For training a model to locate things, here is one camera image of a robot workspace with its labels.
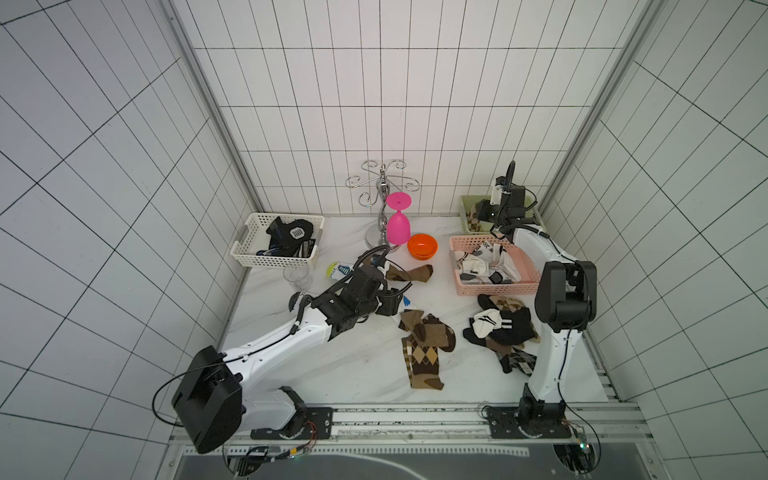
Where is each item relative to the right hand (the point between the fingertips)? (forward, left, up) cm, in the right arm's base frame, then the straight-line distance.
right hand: (486, 198), depth 100 cm
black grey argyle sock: (-48, -6, -17) cm, 51 cm away
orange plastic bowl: (-11, +21, -15) cm, 28 cm away
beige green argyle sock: (-3, +4, -8) cm, 10 cm away
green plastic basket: (+9, +3, -10) cm, 14 cm away
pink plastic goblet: (-15, +30, 0) cm, 34 cm away
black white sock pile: (-38, -2, -14) cm, 40 cm away
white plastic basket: (-9, +85, -16) cm, 87 cm away
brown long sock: (-21, +22, -16) cm, 35 cm away
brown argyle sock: (-43, +20, -16) cm, 50 cm away
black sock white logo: (-12, +68, -11) cm, 70 cm away
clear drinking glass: (-25, +63, -15) cm, 70 cm away
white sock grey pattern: (-19, 0, -13) cm, 23 cm away
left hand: (-38, +32, -5) cm, 50 cm away
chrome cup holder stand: (-5, +38, -15) cm, 41 cm away
